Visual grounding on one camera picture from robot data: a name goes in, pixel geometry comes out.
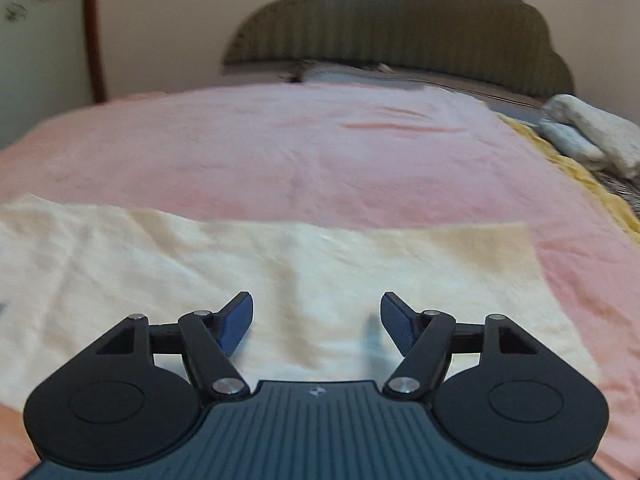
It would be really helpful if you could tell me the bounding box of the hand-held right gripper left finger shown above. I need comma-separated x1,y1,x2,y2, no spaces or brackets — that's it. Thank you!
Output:
95,291,254,402

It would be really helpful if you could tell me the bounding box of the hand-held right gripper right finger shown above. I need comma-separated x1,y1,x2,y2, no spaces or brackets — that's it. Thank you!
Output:
380,291,538,402

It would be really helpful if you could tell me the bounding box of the cream white towel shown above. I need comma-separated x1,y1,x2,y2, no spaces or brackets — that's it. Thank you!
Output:
0,195,601,406

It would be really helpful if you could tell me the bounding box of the pink bed sheet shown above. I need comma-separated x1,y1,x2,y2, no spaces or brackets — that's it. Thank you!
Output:
0,82,640,480

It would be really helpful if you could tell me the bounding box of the yellow cloth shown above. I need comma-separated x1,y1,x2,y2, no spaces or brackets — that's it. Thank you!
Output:
495,112,640,246

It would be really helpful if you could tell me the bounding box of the grey-blue pillow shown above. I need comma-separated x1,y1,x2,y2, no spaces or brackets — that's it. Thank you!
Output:
277,59,546,108

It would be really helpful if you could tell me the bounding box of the white folded towel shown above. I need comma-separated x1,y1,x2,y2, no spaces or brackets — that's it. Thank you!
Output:
542,94,640,178
537,120,607,163

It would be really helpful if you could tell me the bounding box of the dark patterned cloth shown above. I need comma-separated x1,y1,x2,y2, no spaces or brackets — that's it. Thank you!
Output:
595,170,640,221

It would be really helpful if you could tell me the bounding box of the olive padded headboard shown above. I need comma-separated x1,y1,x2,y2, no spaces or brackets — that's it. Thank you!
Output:
221,0,576,97

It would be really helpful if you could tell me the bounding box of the floral wardrobe door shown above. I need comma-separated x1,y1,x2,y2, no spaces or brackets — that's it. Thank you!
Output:
0,0,87,151

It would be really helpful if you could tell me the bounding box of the brown wooden door frame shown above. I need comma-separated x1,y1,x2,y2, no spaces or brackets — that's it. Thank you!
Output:
82,0,107,103

